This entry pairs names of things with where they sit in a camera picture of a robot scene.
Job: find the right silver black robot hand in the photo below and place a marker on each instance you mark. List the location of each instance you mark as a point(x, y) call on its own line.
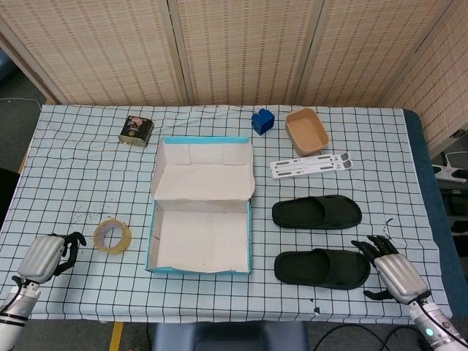
point(400, 272)

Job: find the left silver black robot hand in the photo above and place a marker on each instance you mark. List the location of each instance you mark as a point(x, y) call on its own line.
point(38, 257)

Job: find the black rubber slipper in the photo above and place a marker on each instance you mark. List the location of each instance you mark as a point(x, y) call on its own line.
point(338, 212)
point(342, 270)

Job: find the teal white cardboard shoe box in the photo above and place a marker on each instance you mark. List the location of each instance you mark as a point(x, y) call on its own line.
point(203, 234)

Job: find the yellowish packing tape roll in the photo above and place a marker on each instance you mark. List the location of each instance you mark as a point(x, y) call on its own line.
point(122, 246)

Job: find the light blue checked tablecloth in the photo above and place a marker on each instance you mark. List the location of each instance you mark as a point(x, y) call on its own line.
point(73, 175)

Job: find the white floor stand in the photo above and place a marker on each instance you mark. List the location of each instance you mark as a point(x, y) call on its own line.
point(451, 172)

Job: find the white perforated flat strip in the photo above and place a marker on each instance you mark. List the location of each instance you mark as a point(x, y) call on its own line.
point(311, 160)
point(314, 169)

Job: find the black food tin can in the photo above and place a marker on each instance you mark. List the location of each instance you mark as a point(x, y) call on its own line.
point(136, 129)

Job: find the brown paper food tray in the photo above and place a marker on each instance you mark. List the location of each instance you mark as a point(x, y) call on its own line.
point(307, 133)

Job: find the blue grey chair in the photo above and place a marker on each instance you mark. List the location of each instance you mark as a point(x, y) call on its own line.
point(226, 338)

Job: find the blue toy block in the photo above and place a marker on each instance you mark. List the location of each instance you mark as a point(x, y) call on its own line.
point(264, 122)

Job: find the beige woven folding screen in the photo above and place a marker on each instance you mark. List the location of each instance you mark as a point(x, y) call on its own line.
point(237, 47)

